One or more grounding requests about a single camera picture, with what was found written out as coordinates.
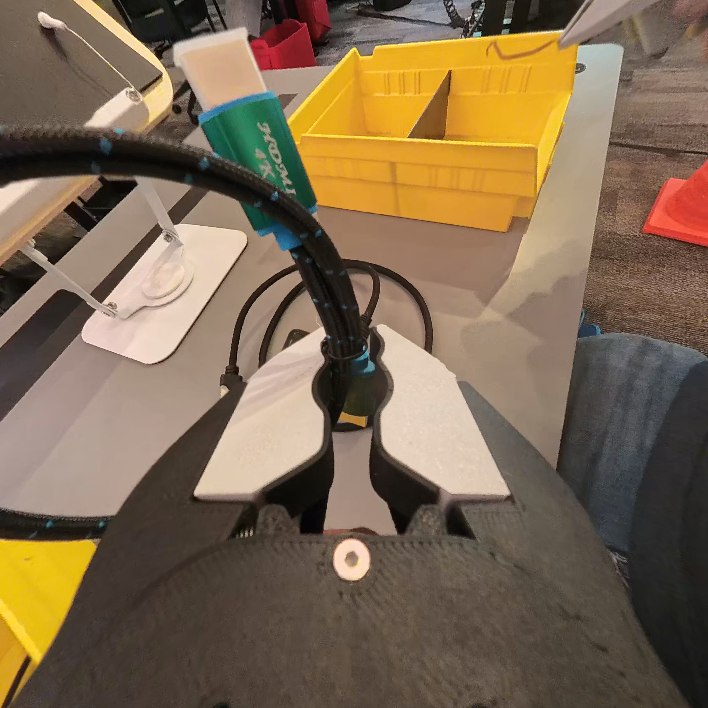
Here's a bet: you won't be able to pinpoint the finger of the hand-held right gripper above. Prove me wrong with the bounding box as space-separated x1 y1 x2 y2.
559 0 659 48

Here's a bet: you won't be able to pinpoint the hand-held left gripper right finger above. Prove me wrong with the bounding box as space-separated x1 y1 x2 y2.
372 324 511 534

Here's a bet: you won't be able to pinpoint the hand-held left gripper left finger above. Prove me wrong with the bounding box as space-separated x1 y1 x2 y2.
194 326 338 532

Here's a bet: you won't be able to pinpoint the black twist tie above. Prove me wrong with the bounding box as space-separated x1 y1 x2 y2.
320 337 368 361

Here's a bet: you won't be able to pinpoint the blue-flecked HDMI cable green plugs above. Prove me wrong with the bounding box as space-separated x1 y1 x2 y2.
0 28 388 540

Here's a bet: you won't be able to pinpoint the yellow plastic bin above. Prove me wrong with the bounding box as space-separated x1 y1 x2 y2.
288 30 579 233
0 539 97 698

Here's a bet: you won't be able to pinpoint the wooden board stand white base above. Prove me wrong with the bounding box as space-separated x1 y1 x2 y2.
0 0 248 366

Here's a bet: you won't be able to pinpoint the orange traffic cone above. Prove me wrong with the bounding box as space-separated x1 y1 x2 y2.
643 160 708 247

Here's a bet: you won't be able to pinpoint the person's dark sweater torso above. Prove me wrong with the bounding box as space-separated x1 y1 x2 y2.
631 376 708 708

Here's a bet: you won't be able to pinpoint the low red basket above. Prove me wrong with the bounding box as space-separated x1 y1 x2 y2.
250 19 317 70

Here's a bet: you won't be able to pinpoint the red basket with handle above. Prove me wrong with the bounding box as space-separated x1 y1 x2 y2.
296 0 332 45

